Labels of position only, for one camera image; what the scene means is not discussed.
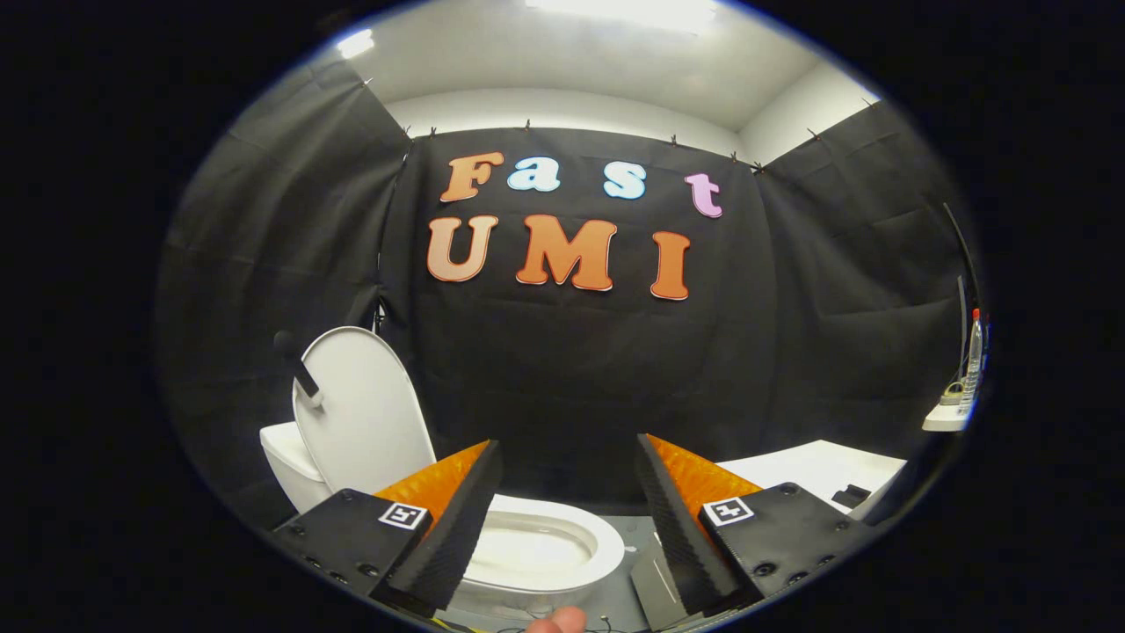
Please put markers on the large ceiling light panel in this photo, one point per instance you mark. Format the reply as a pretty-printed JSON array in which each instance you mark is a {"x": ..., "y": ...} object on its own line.
[{"x": 624, "y": 12}]

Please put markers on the small black object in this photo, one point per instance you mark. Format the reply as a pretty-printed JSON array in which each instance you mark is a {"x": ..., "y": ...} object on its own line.
[{"x": 850, "y": 497}]

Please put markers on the white toilet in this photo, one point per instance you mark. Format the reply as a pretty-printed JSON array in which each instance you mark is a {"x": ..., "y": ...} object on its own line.
[{"x": 536, "y": 549}]

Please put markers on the black backdrop cloth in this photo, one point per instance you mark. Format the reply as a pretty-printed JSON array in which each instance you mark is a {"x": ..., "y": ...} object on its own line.
[{"x": 571, "y": 378}]

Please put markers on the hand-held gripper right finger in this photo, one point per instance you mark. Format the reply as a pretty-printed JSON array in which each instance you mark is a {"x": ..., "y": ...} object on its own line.
[{"x": 681, "y": 536}]

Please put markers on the thin black rod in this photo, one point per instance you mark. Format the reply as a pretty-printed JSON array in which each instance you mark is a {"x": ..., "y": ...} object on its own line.
[{"x": 965, "y": 251}]

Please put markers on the white toilet lid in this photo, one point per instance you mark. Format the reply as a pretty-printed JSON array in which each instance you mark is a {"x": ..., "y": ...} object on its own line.
[{"x": 369, "y": 413}]

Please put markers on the small white shelf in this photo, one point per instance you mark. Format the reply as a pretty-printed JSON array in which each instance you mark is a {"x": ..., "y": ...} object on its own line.
[{"x": 945, "y": 418}]

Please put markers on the small ceiling light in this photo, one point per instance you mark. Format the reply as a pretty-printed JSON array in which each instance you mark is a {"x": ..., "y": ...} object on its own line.
[{"x": 355, "y": 43}]

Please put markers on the clear plastic bottle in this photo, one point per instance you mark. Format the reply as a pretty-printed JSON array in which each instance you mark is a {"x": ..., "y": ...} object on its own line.
[{"x": 974, "y": 360}]

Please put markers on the black backdrop stand pole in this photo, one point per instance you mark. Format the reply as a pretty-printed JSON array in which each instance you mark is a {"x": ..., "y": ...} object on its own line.
[{"x": 380, "y": 314}]

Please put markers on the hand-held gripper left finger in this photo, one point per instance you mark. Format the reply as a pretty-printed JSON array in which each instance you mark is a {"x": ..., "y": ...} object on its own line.
[{"x": 457, "y": 527}]

